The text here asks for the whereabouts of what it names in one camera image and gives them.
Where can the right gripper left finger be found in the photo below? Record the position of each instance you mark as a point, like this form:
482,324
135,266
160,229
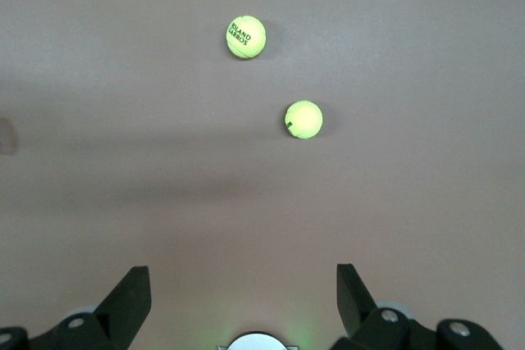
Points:
123,305

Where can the brown table cover mat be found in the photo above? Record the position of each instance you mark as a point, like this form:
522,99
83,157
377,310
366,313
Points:
123,161

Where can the yellow tennis ball black print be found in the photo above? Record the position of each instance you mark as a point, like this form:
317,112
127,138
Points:
246,37

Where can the plain yellow tennis ball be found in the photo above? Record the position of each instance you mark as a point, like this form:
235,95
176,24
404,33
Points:
303,119

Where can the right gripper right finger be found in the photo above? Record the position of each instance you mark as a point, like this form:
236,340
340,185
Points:
357,305

